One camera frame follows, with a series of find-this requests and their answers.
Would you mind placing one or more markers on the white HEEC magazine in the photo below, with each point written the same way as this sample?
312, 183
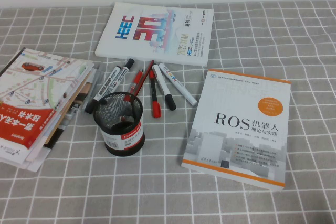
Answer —
157, 24

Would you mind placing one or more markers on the black marker red cap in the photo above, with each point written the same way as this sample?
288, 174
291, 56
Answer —
156, 110

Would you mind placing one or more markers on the grey checked tablecloth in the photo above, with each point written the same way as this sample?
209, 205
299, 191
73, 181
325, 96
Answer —
236, 205

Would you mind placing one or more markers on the red black pencil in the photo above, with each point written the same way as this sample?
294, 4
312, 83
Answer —
147, 73

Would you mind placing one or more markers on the brown photo cover booklet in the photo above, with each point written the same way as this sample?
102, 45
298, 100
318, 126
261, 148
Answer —
78, 98

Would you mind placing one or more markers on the black mesh pen holder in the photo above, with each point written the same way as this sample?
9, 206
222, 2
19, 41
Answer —
123, 142

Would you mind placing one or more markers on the white paper booklet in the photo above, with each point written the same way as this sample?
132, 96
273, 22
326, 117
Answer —
34, 161

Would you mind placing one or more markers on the plain white marker black cap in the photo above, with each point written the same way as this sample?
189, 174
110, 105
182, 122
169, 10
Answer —
160, 79

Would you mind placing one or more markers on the white orange ROS book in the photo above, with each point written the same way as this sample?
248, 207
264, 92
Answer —
236, 134

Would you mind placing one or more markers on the red map cover book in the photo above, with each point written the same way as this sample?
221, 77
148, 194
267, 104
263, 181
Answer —
31, 82

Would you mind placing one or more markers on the grey transparent pen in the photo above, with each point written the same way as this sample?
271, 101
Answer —
92, 90

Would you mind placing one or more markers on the red gel pen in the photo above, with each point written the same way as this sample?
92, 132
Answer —
135, 82

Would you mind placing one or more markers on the whiteboard marker black cap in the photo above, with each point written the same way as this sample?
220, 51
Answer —
115, 77

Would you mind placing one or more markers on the white PAINT marker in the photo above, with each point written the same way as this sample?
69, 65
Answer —
176, 82

